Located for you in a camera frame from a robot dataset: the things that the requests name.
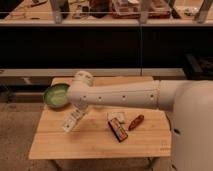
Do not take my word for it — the small white packet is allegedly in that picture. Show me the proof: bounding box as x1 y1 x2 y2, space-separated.
107 112 125 124

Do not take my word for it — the long shelf bench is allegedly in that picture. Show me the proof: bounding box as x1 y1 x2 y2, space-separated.
0 0 213 27

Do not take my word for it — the green bowl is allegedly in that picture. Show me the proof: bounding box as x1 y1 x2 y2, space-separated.
43 83 69 109

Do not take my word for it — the wooden folding table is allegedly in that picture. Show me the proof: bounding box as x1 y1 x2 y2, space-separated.
28 76 179 171

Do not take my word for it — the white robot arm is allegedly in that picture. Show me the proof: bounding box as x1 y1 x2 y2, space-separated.
67 71 213 171

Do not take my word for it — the brown snack bar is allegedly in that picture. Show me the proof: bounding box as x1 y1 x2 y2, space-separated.
128 115 144 131

